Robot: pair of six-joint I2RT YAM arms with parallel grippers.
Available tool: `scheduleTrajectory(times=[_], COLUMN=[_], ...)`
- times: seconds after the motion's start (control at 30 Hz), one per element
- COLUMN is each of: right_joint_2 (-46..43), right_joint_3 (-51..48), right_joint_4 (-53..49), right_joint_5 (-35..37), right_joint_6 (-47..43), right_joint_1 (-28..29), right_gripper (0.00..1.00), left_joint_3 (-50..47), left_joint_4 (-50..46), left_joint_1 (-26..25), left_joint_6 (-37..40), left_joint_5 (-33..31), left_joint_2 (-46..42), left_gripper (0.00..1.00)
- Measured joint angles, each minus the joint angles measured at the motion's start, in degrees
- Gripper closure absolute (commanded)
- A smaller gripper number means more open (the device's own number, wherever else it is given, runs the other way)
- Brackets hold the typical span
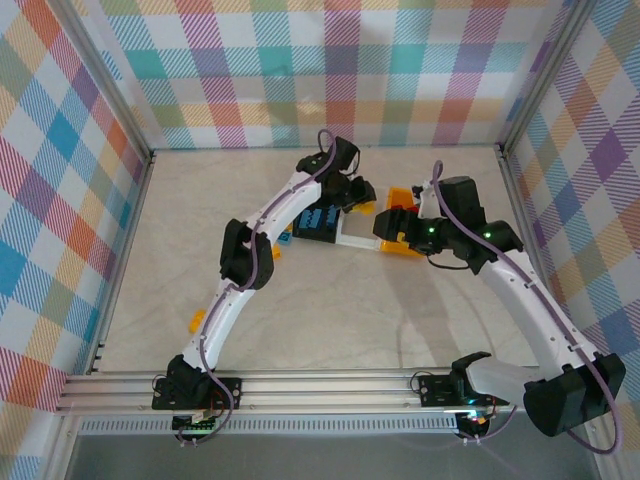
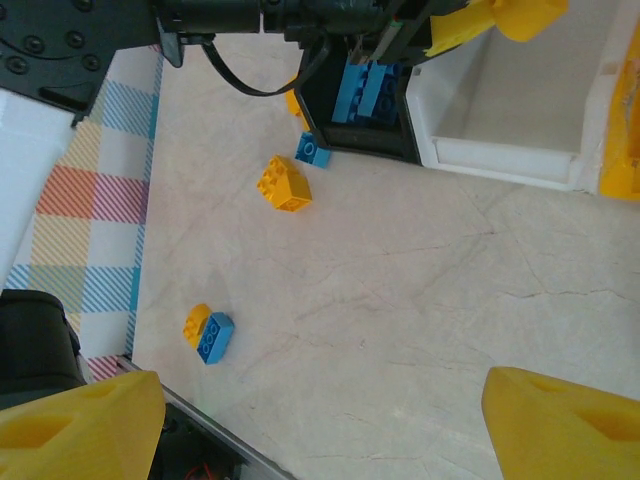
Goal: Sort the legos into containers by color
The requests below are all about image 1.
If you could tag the aluminium side rail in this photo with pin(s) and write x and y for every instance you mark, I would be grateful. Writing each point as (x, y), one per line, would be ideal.
(525, 220)
(125, 250)

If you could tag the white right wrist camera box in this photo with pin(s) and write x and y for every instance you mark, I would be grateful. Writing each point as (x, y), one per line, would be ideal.
(426, 200)

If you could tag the aluminium corner post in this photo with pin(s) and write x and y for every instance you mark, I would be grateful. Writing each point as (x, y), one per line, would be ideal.
(110, 85)
(540, 75)

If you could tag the yellow plastic container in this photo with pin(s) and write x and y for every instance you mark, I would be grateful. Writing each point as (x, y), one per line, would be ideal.
(397, 249)

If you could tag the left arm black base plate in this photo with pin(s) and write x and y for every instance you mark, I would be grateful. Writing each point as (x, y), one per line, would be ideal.
(227, 392)

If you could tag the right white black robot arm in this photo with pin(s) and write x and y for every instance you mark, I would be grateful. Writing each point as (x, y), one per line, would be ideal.
(530, 300)

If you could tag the long blue lego brick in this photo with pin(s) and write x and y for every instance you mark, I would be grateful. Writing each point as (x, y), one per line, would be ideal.
(330, 218)
(309, 220)

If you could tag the small square blue lego brick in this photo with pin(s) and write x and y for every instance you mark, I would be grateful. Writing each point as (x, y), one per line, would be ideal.
(285, 238)

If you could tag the yellow lego brick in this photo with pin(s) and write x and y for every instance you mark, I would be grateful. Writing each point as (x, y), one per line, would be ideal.
(197, 320)
(276, 252)

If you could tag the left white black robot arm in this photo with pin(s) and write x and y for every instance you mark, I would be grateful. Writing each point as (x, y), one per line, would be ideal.
(225, 320)

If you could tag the long aluminium base rail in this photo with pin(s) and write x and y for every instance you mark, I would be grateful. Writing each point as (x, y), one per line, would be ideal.
(325, 395)

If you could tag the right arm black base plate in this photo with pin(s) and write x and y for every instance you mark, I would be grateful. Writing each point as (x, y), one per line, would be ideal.
(435, 390)

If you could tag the black plastic container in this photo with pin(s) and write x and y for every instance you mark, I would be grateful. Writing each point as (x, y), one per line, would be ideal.
(312, 238)

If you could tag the white plastic container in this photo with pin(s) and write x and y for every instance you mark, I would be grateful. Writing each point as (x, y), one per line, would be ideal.
(357, 243)

